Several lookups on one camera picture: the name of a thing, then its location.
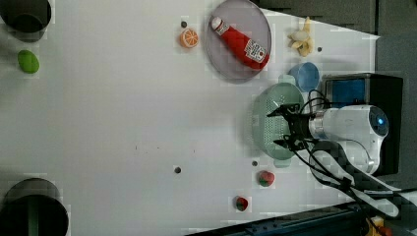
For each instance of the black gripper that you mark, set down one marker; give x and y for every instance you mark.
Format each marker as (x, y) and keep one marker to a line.
(298, 124)

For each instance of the red ketchup bottle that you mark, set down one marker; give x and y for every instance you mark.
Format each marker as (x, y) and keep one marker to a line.
(243, 47)

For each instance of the black cylinder lower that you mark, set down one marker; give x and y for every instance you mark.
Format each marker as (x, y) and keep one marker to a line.
(33, 207)

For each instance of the red strawberry toy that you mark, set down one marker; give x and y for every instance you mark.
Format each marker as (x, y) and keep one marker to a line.
(241, 203)

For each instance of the orange slice toy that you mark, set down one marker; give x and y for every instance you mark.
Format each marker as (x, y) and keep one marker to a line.
(189, 38)

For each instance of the black cylinder upper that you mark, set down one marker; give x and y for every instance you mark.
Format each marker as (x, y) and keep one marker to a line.
(26, 16)

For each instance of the black toaster oven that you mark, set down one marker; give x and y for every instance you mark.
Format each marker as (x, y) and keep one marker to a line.
(382, 91)

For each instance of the grey round plate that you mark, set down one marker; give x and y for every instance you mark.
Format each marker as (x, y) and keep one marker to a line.
(247, 17)

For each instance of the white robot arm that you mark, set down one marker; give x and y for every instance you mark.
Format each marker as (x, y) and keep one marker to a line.
(344, 151)

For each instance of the green lime toy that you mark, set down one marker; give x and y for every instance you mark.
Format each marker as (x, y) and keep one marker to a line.
(28, 62)

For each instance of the black cylinder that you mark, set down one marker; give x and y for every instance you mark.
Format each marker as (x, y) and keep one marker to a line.
(26, 16)
(33, 207)

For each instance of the blue cup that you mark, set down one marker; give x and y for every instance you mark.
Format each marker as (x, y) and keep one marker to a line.
(306, 75)

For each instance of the peeled banana toy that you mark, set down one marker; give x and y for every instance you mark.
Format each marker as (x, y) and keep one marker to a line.
(301, 39)

